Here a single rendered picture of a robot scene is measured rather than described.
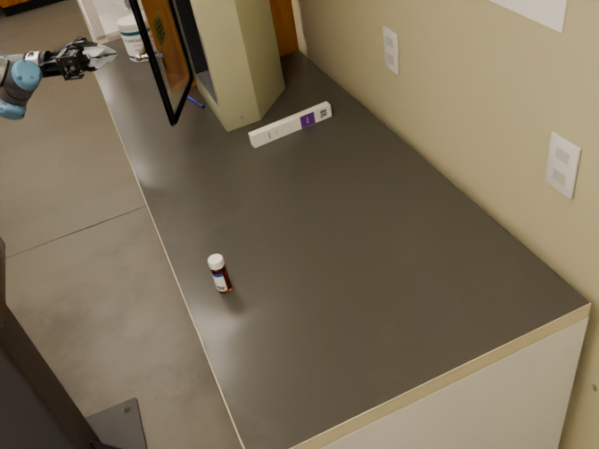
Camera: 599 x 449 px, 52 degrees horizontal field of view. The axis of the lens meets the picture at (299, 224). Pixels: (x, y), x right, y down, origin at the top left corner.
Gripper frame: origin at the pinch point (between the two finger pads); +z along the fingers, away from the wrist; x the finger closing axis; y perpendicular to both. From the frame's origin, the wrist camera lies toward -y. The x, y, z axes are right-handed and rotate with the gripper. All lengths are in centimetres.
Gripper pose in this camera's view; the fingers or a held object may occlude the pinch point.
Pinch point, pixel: (113, 53)
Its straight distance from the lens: 190.8
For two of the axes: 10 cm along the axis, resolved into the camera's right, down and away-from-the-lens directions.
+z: 9.9, -0.8, -1.4
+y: -0.6, 6.6, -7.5
